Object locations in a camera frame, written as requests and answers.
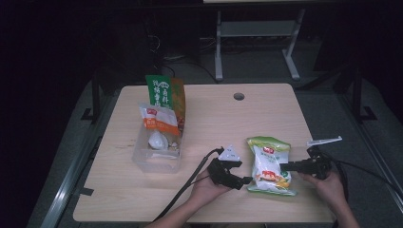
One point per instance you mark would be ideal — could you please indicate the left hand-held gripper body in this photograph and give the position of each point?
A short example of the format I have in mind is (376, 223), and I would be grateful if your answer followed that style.
(221, 172)

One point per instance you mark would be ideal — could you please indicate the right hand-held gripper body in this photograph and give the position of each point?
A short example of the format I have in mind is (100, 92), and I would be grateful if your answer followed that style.
(320, 164)

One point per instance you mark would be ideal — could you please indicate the white and green food packet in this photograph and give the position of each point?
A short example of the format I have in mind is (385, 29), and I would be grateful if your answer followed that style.
(269, 167)

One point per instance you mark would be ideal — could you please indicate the clear plastic container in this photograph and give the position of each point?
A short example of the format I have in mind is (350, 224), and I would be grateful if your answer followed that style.
(158, 161)

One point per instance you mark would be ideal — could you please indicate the white and orange food packet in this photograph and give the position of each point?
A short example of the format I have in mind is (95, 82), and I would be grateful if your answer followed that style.
(160, 118)

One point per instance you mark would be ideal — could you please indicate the green and red food packet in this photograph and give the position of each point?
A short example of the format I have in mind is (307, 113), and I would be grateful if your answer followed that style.
(161, 90)

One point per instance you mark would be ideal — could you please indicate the person's left hand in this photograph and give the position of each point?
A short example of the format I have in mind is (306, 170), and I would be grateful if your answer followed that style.
(204, 190)

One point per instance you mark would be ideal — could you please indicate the person's right hand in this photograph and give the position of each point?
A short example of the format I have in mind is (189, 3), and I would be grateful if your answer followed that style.
(331, 190)

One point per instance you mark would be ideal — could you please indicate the black metal stand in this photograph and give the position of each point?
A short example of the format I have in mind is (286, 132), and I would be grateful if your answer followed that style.
(95, 101)
(358, 95)

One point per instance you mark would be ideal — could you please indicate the silver metal rail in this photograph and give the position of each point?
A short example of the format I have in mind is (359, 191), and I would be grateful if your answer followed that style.
(68, 183)
(374, 148)

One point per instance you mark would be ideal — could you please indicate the white metal desk frame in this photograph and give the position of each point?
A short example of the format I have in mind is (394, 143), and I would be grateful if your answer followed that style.
(253, 28)

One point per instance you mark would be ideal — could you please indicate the black table edge bracket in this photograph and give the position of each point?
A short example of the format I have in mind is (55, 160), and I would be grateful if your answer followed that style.
(86, 191)

